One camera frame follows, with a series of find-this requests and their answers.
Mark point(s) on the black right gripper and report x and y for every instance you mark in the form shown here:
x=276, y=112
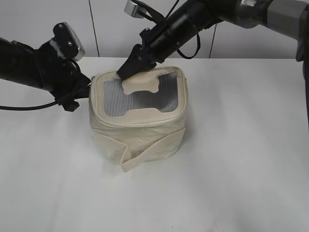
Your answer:
x=158, y=43

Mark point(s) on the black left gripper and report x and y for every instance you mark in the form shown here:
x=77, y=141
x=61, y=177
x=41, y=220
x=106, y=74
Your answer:
x=62, y=77

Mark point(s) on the cream zippered bag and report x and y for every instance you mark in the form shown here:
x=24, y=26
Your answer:
x=140, y=119

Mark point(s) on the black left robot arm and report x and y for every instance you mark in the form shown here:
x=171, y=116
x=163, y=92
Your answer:
x=18, y=65

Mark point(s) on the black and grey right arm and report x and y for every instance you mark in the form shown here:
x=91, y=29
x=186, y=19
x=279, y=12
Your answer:
x=287, y=17

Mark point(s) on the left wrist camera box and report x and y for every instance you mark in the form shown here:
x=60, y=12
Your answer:
x=67, y=43

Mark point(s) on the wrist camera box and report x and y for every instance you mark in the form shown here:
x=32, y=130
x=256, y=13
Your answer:
x=67, y=43
x=134, y=9

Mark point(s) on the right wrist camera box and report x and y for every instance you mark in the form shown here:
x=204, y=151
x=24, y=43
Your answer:
x=134, y=9

